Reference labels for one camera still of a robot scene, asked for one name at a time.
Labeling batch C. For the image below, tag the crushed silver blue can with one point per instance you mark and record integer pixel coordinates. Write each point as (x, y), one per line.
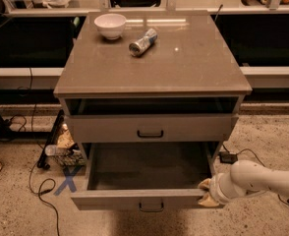
(139, 47)

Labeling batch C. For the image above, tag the grey drawer cabinet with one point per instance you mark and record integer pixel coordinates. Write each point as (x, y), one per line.
(188, 70)

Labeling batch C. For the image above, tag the grey drawer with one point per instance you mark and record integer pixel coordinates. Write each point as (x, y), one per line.
(151, 128)
(149, 177)

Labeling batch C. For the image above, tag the black stand leg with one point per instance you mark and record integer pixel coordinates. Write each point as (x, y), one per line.
(51, 140)

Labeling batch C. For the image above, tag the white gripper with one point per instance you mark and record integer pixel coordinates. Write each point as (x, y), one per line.
(217, 190)

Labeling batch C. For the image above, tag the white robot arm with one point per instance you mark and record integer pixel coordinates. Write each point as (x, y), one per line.
(244, 179)

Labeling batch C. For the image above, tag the blue tape cross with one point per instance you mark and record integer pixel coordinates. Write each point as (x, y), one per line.
(69, 174)

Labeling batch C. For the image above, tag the black power adapter box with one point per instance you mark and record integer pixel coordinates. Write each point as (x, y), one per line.
(226, 157)

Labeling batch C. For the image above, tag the white bowl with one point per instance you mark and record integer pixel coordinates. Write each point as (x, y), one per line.
(110, 26)

